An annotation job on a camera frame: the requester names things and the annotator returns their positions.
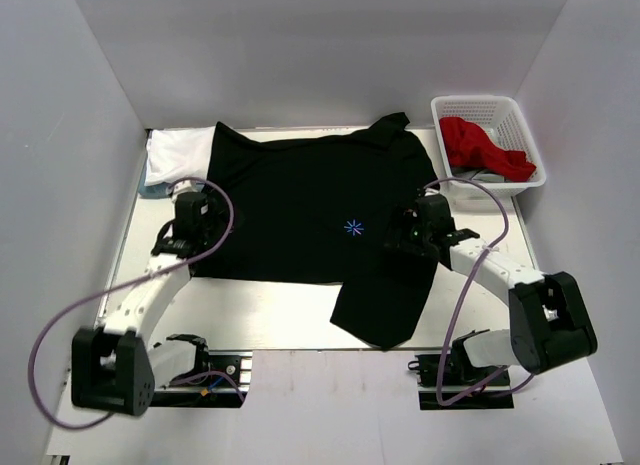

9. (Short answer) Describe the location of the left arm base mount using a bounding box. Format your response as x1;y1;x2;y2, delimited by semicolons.
150;351;253;409

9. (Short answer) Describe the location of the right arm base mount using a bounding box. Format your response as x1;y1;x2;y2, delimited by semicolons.
407;353;514;411

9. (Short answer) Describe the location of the black t shirt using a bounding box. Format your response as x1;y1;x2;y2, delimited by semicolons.
196;112;437;350

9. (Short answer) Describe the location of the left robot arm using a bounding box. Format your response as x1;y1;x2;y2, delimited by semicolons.
71;192;234;417

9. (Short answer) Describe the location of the grey t shirt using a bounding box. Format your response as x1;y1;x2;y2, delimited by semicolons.
452;167;510;184

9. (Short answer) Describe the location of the red t shirt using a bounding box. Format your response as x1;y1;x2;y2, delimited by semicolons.
439;117;537;182

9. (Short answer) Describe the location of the folded white t shirt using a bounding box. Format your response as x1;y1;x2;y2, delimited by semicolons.
144;126;215;186

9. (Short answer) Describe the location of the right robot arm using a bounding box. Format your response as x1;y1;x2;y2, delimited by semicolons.
385;193;598;384

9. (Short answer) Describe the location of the folded light blue t shirt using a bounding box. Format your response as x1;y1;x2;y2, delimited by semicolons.
137;171;171;200

